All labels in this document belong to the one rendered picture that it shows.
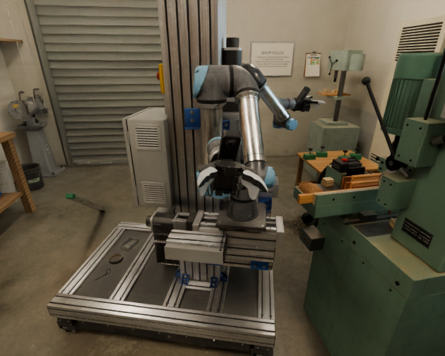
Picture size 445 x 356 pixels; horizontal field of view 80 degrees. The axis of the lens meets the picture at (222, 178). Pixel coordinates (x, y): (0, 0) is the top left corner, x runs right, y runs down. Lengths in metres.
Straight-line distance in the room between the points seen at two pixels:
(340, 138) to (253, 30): 1.88
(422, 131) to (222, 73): 0.69
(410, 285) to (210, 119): 0.92
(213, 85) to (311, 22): 3.47
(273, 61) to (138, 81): 1.93
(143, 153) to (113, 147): 2.98
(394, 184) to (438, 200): 0.14
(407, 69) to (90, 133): 3.90
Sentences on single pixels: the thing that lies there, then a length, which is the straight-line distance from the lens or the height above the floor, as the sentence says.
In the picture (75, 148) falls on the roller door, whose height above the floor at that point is 0.28.
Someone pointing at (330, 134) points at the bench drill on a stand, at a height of 0.62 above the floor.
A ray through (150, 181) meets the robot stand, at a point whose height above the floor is 0.92.
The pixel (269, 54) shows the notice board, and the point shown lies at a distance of 4.17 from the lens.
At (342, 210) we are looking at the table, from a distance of 1.31.
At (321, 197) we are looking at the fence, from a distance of 1.21.
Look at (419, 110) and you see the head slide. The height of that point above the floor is 1.31.
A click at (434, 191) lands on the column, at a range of 1.17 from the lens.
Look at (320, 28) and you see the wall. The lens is 4.45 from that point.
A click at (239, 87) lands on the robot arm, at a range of 1.02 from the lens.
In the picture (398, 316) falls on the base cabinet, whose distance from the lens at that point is 1.27.
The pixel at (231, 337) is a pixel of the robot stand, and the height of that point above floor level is 0.17.
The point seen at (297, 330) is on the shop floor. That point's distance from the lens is 1.88.
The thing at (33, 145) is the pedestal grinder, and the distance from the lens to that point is 4.34.
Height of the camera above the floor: 1.48
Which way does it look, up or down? 24 degrees down
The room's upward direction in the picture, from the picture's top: straight up
